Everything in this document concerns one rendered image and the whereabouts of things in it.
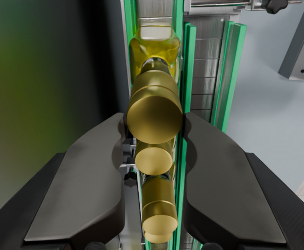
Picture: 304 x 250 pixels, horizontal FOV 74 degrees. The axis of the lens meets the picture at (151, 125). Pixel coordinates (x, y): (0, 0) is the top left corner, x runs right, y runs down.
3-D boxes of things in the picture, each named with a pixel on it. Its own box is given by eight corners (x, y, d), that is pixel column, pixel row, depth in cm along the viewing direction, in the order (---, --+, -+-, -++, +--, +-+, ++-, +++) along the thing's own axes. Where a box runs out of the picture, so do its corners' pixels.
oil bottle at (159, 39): (140, 22, 37) (125, 42, 19) (170, 21, 37) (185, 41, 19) (141, 53, 40) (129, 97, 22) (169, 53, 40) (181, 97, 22)
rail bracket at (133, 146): (113, 137, 51) (101, 176, 40) (140, 137, 51) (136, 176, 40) (115, 150, 53) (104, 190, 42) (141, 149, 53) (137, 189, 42)
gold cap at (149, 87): (130, 69, 14) (121, 93, 11) (179, 69, 14) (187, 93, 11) (133, 113, 16) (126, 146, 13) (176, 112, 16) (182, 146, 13)
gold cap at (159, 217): (139, 178, 21) (139, 216, 18) (172, 175, 21) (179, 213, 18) (143, 200, 23) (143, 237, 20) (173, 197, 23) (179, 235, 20)
